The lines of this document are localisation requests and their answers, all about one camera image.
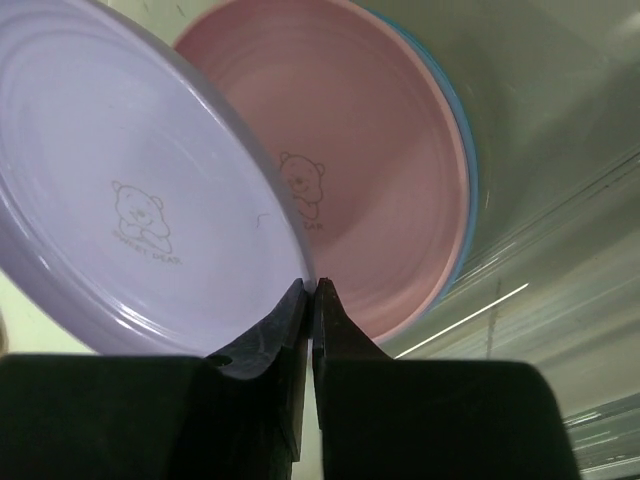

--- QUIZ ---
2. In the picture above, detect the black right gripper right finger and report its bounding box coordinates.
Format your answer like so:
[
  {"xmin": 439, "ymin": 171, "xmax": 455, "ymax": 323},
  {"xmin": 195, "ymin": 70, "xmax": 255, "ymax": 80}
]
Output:
[{"xmin": 312, "ymin": 279, "xmax": 579, "ymax": 479}]

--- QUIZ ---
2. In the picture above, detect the purple plastic plate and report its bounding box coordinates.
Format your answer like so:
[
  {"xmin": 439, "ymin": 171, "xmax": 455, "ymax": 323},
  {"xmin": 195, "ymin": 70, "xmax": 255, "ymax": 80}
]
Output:
[{"xmin": 1, "ymin": 1, "xmax": 316, "ymax": 356}]

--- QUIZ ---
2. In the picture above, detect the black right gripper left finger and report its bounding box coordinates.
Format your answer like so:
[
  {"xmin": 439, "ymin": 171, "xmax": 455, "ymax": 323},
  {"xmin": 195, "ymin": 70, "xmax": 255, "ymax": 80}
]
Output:
[{"xmin": 1, "ymin": 281, "xmax": 308, "ymax": 479}]

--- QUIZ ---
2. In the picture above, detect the clear plastic bin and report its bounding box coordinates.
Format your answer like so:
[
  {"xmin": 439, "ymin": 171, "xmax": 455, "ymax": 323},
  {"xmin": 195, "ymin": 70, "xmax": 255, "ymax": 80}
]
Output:
[{"xmin": 371, "ymin": 1, "xmax": 639, "ymax": 479}]

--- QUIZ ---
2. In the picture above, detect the blue plastic plate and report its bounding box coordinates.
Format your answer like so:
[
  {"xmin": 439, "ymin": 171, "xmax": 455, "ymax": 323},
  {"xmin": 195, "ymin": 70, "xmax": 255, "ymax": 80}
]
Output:
[{"xmin": 349, "ymin": 0, "xmax": 480, "ymax": 281}]

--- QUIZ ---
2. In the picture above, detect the pink plastic plate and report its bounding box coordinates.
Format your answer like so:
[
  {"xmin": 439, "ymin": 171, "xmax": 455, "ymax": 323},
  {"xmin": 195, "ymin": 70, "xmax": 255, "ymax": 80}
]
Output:
[{"xmin": 174, "ymin": 1, "xmax": 472, "ymax": 341}]

